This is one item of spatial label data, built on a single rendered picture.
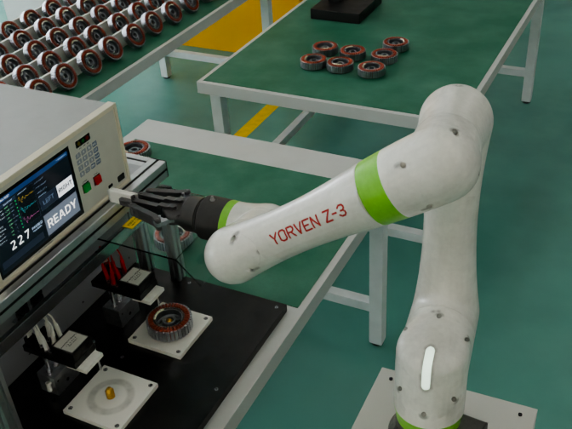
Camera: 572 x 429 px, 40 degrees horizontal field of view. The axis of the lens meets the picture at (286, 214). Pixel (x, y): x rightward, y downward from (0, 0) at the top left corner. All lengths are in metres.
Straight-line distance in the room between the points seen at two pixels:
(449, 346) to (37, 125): 0.97
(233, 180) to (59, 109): 0.87
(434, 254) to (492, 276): 1.89
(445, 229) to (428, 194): 0.24
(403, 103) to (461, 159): 1.82
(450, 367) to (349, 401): 1.43
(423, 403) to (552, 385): 1.53
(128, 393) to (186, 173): 1.00
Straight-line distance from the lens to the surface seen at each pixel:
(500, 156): 4.17
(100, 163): 1.78
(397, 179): 1.18
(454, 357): 1.39
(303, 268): 2.12
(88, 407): 1.81
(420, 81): 3.15
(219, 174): 2.57
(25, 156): 1.64
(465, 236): 1.43
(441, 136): 1.17
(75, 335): 1.77
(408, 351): 1.39
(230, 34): 5.46
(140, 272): 1.90
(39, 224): 1.67
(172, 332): 1.88
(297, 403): 2.78
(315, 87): 3.11
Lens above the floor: 2.06
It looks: 34 degrees down
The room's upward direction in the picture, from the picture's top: 4 degrees counter-clockwise
